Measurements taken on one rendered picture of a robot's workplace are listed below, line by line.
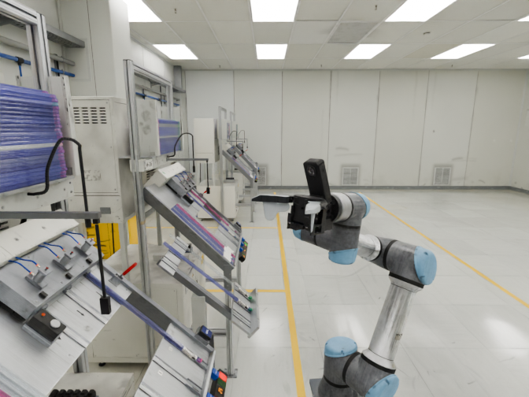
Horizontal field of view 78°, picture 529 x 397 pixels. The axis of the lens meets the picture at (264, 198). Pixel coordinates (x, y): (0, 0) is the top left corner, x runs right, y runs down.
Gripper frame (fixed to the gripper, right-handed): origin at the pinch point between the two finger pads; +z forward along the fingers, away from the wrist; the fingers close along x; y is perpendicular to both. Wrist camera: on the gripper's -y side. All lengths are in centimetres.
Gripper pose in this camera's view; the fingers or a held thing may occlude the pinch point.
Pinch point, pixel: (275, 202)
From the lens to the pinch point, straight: 66.9
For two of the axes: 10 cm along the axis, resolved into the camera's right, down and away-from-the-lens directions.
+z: -7.0, 0.2, -7.1
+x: -7.1, -1.6, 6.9
